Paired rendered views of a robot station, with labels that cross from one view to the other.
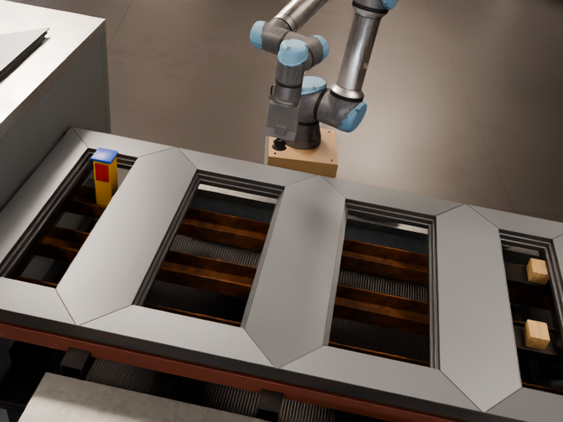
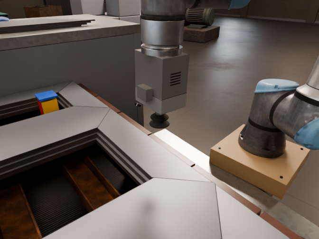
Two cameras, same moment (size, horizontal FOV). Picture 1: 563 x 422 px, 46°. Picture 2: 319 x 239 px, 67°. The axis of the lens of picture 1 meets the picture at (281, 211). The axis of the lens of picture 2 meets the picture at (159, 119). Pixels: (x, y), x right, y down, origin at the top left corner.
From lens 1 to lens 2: 1.55 m
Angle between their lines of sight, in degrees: 40
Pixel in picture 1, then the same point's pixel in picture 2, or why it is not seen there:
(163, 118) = (229, 126)
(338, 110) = (296, 115)
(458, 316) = not seen: outside the picture
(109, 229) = not seen: outside the picture
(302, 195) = (158, 200)
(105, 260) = not seen: outside the picture
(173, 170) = (78, 122)
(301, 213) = (124, 226)
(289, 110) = (153, 62)
